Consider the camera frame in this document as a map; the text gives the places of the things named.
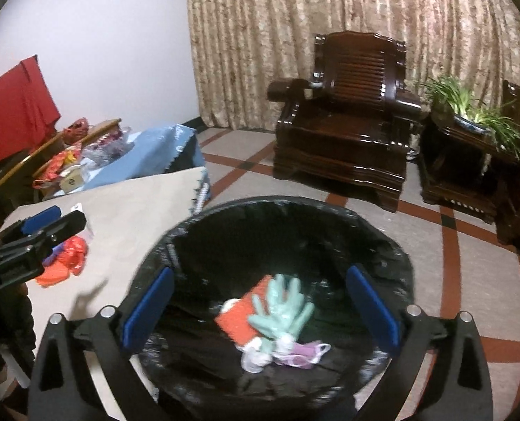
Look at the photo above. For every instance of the black bag lined trash bin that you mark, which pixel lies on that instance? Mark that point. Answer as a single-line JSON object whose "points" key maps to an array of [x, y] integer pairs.
{"points": [[242, 237]]}

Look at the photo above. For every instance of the green potted plant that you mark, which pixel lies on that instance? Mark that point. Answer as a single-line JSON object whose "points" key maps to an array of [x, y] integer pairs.
{"points": [[457, 96]]}

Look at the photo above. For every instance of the small white bottle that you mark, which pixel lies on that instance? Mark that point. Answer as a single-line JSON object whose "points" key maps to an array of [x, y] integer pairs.
{"points": [[253, 359]]}

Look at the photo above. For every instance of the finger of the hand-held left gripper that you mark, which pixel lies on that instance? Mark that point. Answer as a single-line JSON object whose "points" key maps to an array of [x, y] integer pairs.
{"points": [[65, 228], [40, 219]]}

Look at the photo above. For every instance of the red and yellow packets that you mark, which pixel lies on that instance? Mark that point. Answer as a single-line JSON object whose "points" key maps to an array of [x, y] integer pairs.
{"points": [[56, 169]]}

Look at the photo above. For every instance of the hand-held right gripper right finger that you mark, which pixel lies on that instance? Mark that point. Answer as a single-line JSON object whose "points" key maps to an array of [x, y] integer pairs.
{"points": [[372, 311]]}

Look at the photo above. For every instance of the red cloth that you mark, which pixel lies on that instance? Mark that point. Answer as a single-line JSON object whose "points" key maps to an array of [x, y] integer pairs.
{"points": [[10, 114]]}

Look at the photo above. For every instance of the clear bag of red fruit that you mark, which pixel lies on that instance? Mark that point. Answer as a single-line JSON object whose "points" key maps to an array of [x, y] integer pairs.
{"points": [[106, 147]]}

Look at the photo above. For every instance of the brown wooden stand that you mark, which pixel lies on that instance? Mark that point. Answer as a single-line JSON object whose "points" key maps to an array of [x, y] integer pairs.
{"points": [[18, 175]]}

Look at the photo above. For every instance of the blue tablecloth table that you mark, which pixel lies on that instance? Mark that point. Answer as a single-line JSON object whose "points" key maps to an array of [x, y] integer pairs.
{"points": [[154, 153]]}

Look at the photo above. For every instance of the beige tin box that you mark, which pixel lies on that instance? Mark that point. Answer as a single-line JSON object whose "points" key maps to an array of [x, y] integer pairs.
{"points": [[72, 183]]}

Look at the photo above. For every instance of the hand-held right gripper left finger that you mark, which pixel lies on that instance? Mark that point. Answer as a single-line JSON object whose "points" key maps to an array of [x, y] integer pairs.
{"points": [[148, 311]]}

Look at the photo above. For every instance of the dark wooden side table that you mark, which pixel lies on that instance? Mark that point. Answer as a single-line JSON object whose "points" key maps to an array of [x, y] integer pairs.
{"points": [[457, 171]]}

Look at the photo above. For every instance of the beige patterned curtain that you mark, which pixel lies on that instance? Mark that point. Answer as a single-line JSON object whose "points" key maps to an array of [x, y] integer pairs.
{"points": [[330, 8]]}

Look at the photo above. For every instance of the light wooden cabinet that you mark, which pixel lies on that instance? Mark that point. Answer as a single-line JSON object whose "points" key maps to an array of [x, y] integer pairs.
{"points": [[106, 125]]}

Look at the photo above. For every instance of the dark blue plastic wrapper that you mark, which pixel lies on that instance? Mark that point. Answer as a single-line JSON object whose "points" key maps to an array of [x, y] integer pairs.
{"points": [[51, 256]]}

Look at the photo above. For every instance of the purple face mask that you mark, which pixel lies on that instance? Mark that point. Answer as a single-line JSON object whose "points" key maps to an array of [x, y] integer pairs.
{"points": [[304, 353]]}

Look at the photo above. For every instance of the green rubber glove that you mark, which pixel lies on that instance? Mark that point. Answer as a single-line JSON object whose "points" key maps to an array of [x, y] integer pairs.
{"points": [[264, 326], [288, 302]]}

